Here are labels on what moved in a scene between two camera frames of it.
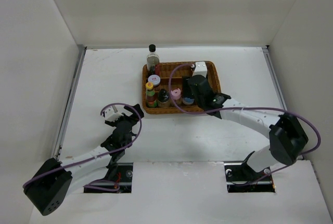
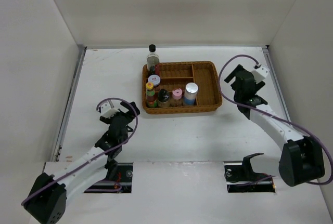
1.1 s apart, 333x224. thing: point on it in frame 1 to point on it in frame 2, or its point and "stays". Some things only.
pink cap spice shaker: (176, 94) stays
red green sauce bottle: (151, 97) stays
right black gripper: (186, 88) to (233, 74)
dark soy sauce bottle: (152, 59) stays
